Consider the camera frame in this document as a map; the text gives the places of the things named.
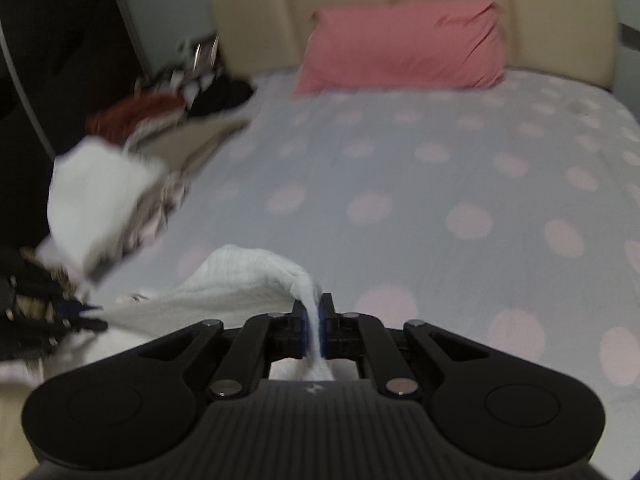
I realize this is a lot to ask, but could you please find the white muslin garment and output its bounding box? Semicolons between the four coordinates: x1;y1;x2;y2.
1;245;334;387

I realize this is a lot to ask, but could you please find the white folded cloth pile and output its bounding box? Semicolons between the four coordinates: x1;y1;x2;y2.
47;136;169;275

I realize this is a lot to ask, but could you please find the orange brown cloth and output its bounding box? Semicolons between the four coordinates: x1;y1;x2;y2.
85;92;186;145

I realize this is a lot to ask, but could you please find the polka dot bed sheet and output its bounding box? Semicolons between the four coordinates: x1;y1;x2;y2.
96;70;639;479

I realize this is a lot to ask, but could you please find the black clothing heap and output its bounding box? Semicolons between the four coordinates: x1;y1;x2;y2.
188;75;255;117

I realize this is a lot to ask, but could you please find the pink pillow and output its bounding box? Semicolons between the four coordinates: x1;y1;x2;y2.
294;0;506;96

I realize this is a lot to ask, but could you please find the beige padded headboard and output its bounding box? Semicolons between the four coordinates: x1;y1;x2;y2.
209;0;617;96

